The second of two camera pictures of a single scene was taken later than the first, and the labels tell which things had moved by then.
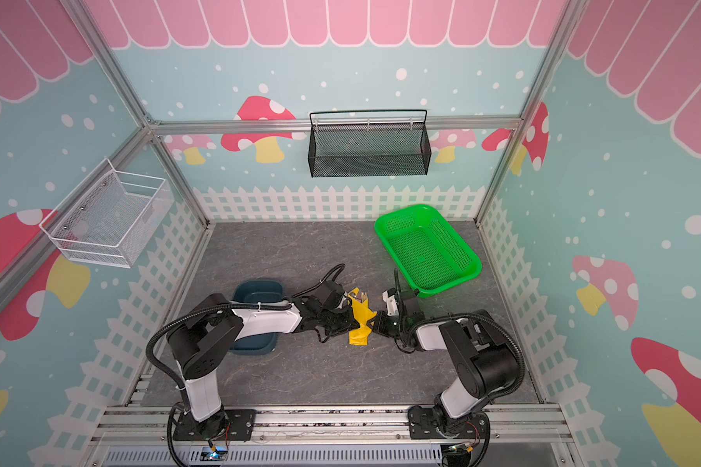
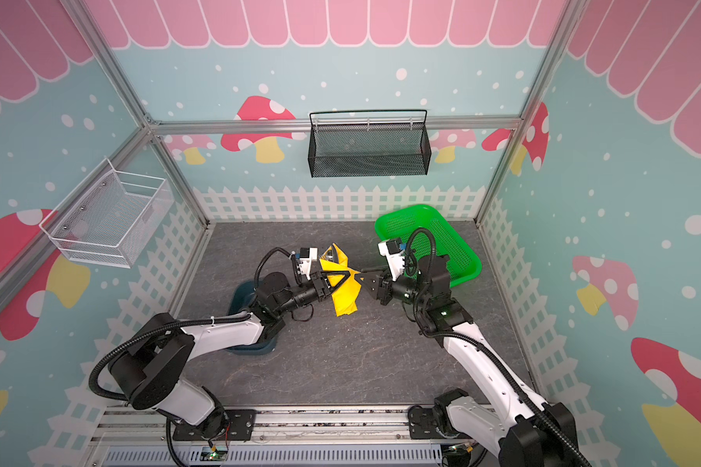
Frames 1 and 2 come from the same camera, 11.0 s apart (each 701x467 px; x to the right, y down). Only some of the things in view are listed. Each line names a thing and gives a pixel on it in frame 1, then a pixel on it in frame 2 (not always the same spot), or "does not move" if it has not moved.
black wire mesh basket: x=369 y=143 does not move
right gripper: x=387 y=321 to x=383 y=285
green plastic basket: x=426 y=250 does not move
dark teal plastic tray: x=260 y=291 does not move
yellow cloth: x=358 y=333 to x=346 y=297
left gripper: x=349 y=317 to x=320 y=283
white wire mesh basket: x=109 y=217 does not move
